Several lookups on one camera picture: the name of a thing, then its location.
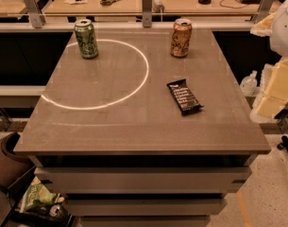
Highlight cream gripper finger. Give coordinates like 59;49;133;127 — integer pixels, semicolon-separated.
250;58;288;123
250;13;276;37

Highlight black rxbar chocolate bar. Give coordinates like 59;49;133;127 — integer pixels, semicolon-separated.
166;79;203;116

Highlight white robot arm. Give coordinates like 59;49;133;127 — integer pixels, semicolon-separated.
250;0;288;123

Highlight orange soda can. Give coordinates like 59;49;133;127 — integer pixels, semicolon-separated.
171;18;192;58

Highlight green soda can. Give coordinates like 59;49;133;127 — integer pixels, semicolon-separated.
75;19;98;59

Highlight crushed can in bin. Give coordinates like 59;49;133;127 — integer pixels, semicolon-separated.
49;204;66;219

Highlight clear plastic bottle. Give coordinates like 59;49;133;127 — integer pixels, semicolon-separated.
240;70;257;96

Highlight white power strip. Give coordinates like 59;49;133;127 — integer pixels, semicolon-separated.
152;0;164;13

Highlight scissors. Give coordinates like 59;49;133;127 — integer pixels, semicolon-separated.
100;0;122;6

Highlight grey drawer cabinet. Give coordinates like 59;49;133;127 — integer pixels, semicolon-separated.
35;153;251;227

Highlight green chip bag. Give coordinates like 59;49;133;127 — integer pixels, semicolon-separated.
20;177;64;213

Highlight right metal bracket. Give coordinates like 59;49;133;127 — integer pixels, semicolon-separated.
251;0;274;24

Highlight metal bracket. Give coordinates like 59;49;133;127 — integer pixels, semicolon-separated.
23;0;45;28
251;0;274;24
142;0;152;27

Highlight black cable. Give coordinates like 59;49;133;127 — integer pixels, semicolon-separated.
218;0;249;9

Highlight middle metal bracket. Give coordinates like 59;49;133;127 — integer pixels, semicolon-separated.
142;0;152;27

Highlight left metal bracket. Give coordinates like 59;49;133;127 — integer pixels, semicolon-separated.
23;0;45;28

